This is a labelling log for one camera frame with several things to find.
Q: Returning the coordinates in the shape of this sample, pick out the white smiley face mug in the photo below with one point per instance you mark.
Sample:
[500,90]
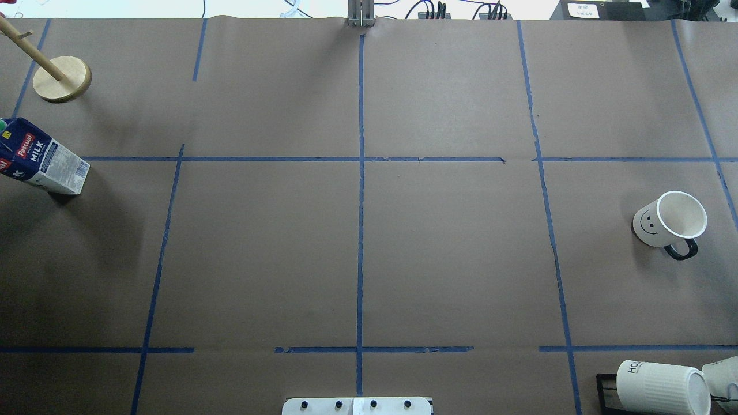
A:
[673,221]

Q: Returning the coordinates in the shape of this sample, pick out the white mug beside rack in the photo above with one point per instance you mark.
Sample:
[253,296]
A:
[721,377]

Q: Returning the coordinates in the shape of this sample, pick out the white ribbed HOME mug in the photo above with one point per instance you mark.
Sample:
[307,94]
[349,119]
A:
[647,387]

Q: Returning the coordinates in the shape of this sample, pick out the black box with label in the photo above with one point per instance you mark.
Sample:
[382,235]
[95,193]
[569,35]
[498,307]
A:
[598,10]

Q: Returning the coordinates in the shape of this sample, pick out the brown paper table cover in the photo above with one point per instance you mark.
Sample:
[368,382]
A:
[298,208]

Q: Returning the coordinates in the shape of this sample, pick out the grey metal camera pole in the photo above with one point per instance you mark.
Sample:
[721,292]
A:
[361,13]

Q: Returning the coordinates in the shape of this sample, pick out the blue Pascual milk carton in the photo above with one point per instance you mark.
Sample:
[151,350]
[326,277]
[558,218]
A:
[29,155]

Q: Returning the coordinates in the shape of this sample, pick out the wooden stand with round base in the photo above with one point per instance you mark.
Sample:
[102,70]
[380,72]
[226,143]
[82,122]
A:
[57,80]

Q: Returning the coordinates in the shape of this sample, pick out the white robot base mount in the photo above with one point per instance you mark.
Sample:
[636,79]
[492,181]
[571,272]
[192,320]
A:
[358,405]

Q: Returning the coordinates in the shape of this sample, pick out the black power strip with cables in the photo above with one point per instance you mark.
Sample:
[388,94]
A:
[459,10]

